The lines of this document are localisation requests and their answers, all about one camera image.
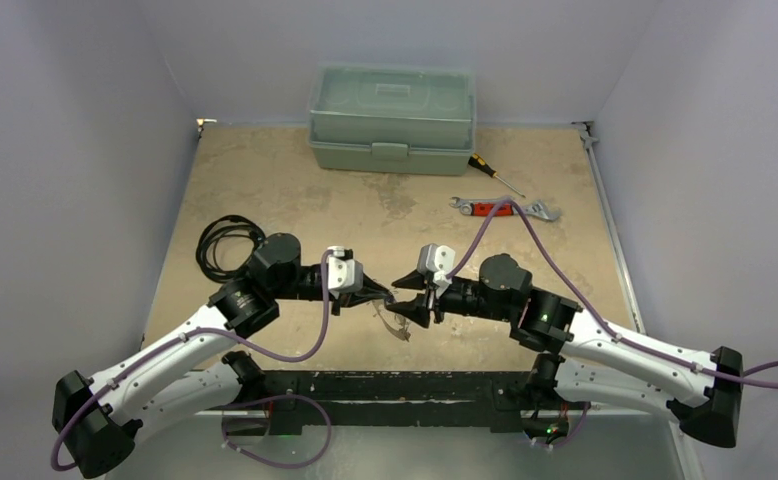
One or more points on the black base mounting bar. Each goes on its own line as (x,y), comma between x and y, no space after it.
(501,402)

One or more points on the silver open-end wrench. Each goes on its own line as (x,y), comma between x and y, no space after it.
(480,207)

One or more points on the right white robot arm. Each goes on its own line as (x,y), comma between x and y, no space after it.
(581,360)

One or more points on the black yellow screwdriver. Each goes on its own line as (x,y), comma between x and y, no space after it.
(478,163)

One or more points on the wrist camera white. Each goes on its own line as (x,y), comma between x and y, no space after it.
(435,262)
(345,274)

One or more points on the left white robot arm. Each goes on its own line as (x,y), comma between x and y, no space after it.
(96,417)

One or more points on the red handled adjustable wrench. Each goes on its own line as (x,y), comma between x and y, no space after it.
(536,209)

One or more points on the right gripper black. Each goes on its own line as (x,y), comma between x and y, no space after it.
(433,299)

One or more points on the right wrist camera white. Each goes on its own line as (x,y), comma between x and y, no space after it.
(435,262)

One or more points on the green plastic toolbox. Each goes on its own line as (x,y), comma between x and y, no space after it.
(392,119)

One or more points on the silver metal key holder plate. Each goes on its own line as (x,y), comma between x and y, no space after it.
(396,325)

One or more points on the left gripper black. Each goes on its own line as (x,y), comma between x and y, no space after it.
(371,290)

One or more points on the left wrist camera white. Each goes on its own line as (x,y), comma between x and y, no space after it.
(345,274)

